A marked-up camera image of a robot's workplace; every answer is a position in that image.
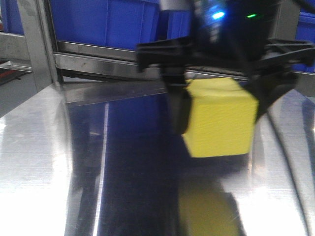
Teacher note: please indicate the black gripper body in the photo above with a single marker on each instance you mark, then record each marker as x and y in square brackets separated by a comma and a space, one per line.
[230, 34]

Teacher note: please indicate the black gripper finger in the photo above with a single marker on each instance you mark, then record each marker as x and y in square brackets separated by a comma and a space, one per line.
[178, 95]
[263, 88]

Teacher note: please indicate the yellow foam block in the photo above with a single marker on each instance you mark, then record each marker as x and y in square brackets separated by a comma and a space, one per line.
[222, 118]

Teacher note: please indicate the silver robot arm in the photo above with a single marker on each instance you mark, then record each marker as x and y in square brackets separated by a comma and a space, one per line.
[230, 34]

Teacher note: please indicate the blue plastic bin right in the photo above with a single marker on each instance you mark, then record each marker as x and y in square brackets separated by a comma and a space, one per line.
[174, 24]

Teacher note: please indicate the blue plastic bin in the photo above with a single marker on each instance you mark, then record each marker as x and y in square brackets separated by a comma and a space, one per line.
[174, 24]
[110, 23]

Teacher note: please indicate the blue bin far right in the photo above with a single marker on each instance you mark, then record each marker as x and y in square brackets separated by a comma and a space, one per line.
[305, 31]

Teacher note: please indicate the blue plastic bin left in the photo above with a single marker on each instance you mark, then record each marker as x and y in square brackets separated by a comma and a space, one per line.
[110, 23]

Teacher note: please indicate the blue bin far left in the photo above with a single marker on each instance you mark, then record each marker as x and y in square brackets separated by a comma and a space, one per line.
[10, 17]

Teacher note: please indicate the stainless steel shelf frame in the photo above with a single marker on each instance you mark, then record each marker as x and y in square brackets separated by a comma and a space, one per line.
[41, 41]

